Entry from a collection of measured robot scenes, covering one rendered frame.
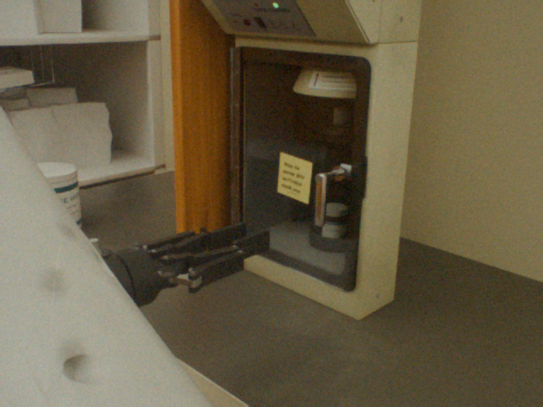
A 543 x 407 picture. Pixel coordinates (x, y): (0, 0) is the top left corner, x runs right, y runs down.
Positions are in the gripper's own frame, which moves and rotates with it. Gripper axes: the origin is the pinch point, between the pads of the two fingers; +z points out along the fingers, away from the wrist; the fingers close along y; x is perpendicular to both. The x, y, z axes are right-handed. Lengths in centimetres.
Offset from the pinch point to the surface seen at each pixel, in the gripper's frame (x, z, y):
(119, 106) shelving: 6, 66, 137
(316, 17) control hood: -30.8, 16.8, 2.0
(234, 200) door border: 5.1, 22.1, 25.4
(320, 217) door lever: 0.3, 17.1, -0.8
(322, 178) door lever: -6.4, 17.0, -0.8
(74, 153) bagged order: 17, 40, 124
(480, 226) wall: 13, 66, -6
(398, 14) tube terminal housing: -31.5, 27.4, -5.2
